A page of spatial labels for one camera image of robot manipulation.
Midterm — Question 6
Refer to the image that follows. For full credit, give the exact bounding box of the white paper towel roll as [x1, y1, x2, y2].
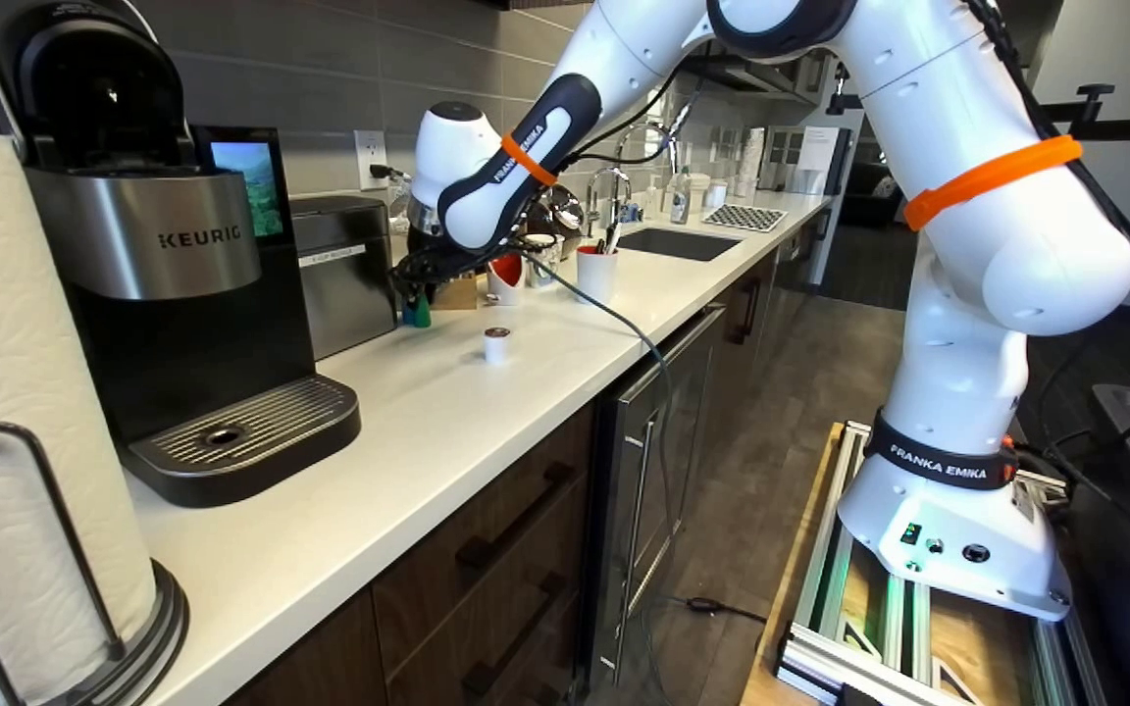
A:
[0, 131, 162, 706]

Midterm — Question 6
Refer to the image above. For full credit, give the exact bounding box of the white wall outlet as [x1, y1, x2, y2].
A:
[354, 131, 383, 190]

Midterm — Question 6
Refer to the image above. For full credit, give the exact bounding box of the black Keurig coffee maker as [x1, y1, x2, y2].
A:
[0, 0, 361, 508]

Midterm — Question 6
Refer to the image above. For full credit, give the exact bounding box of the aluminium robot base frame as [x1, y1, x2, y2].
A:
[756, 421, 1105, 706]

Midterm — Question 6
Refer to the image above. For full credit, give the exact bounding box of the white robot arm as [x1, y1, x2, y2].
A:
[391, 0, 1130, 620]

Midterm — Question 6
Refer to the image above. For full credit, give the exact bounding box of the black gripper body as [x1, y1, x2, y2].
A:
[387, 233, 500, 299]

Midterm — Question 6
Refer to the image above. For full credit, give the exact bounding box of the coffee pod cup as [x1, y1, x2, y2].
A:
[483, 327, 509, 365]

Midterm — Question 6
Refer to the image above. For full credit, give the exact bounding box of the black kitchen sink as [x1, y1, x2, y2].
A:
[619, 227, 738, 262]

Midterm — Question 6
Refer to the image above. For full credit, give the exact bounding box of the green block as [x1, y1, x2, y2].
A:
[404, 304, 432, 329]

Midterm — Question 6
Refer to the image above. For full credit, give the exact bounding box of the broken white red mug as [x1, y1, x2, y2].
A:
[486, 257, 526, 306]

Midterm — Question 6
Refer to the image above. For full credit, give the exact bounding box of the white mug red handle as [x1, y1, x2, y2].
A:
[578, 246, 616, 304]

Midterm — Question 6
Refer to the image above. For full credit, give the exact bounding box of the black paper towel holder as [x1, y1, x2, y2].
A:
[0, 425, 187, 706]

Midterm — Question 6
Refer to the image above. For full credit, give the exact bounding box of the black power cable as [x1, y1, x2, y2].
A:
[520, 251, 668, 365]

